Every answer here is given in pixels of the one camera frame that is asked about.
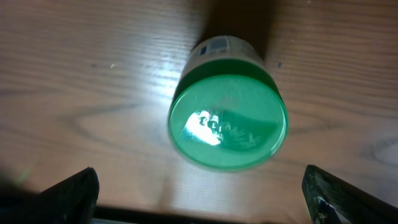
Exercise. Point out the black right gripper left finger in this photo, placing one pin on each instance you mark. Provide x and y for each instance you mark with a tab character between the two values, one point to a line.
72	200

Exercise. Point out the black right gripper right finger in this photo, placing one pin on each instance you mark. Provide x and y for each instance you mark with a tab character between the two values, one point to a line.
328	197

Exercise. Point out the green cap bottle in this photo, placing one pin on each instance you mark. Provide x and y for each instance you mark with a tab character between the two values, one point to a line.
227	112

